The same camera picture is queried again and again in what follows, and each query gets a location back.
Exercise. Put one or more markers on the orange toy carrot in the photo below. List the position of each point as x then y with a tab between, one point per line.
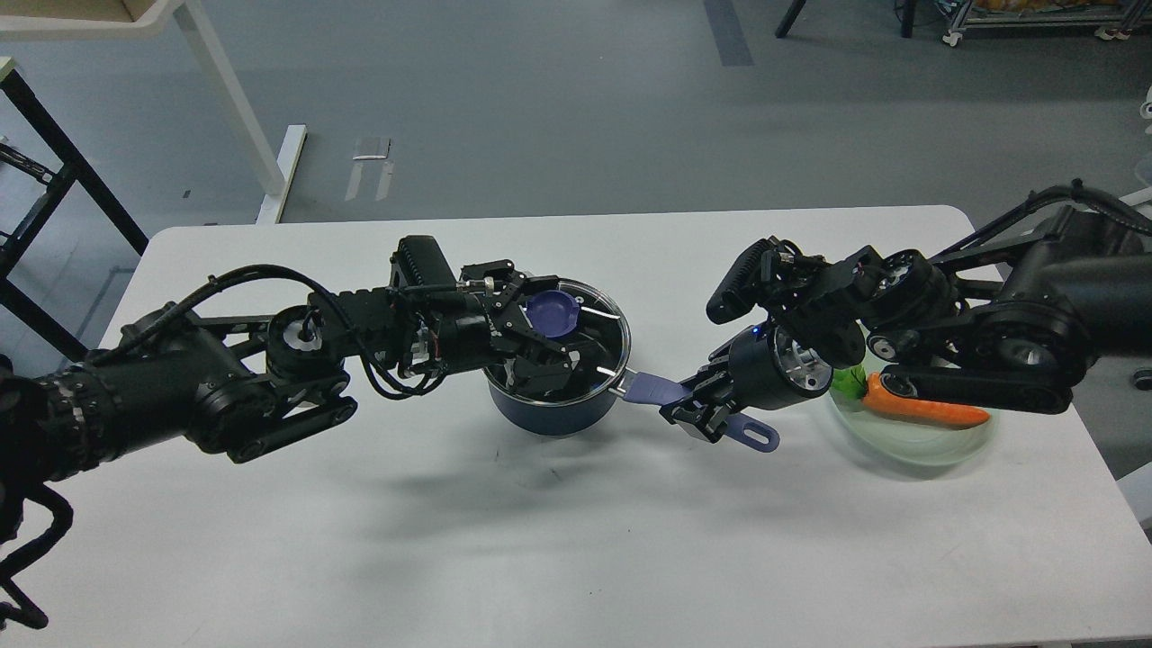
869	391

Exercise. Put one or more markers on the blue saucepan with handle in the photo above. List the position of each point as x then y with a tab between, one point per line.
635	387

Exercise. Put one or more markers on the black metal rack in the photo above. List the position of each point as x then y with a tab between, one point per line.
74	171

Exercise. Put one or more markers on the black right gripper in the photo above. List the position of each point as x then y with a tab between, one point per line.
761	367

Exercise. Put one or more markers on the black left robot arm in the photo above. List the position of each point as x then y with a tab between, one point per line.
253	361

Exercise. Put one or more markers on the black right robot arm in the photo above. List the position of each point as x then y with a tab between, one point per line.
1011	317

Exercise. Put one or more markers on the glass lid with blue knob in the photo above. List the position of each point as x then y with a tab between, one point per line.
595	331

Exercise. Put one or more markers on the metal wheeled cart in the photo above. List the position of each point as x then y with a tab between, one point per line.
1108	20

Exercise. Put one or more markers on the pale green oval plate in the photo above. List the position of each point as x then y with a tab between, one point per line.
911	443

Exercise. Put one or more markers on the black stand leg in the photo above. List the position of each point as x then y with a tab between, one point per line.
789	18

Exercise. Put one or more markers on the white table leg frame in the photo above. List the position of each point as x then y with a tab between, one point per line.
136	20

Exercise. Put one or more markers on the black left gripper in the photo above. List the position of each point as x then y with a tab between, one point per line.
522	362

